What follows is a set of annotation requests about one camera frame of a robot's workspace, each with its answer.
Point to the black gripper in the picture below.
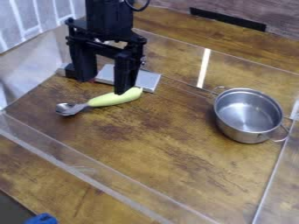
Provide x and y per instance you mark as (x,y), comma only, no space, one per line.
(105,32)

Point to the spoon with yellow handle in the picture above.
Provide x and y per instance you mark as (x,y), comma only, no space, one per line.
(105,100)

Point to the silver pot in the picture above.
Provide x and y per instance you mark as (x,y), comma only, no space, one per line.
(249,116)

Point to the grey block with dark end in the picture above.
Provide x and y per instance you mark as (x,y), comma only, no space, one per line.
(148,80)

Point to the blue object at bottom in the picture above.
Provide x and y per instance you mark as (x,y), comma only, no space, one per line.
(43,218)

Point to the black strip on wall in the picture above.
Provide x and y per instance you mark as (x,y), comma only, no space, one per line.
(229,19)

